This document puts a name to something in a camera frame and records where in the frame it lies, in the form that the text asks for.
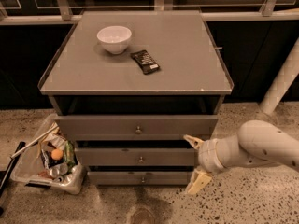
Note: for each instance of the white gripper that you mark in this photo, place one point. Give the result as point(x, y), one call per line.
point(206, 156)

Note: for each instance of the grey drawer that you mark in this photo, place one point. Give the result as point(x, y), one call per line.
point(136, 156)
point(135, 127)
point(140, 178)

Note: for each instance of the white stick in bin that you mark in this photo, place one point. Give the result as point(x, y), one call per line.
point(19, 152)

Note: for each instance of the green snack bag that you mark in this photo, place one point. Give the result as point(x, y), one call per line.
point(69, 155)

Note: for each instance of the clear plastic bin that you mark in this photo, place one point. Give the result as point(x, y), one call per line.
point(34, 163)

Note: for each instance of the white diagonal pillar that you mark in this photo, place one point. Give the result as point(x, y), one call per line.
point(285, 77)

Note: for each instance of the black snack bar wrapper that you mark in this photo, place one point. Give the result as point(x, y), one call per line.
point(147, 64)

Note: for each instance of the white ceramic bowl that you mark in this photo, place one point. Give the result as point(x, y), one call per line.
point(114, 39)

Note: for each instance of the grey drawer cabinet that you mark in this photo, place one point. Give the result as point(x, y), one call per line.
point(84, 79)

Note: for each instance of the metal window railing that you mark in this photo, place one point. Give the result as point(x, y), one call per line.
point(23, 12)

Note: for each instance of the grey bottom drawer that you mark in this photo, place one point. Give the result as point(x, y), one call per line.
point(140, 178)

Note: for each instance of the black stick on floor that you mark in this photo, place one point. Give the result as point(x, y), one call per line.
point(4, 177)

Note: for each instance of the grey middle drawer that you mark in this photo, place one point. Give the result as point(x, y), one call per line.
point(136, 156)

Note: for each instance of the round floor drain cover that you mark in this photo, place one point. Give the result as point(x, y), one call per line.
point(140, 214)

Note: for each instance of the silver can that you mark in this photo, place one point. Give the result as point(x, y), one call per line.
point(58, 170)

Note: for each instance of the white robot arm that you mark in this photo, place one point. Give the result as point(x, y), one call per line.
point(256, 144)

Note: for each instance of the orange fruit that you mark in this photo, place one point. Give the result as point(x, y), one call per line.
point(57, 154)

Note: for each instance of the grey top drawer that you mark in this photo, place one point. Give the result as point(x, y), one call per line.
point(135, 127)

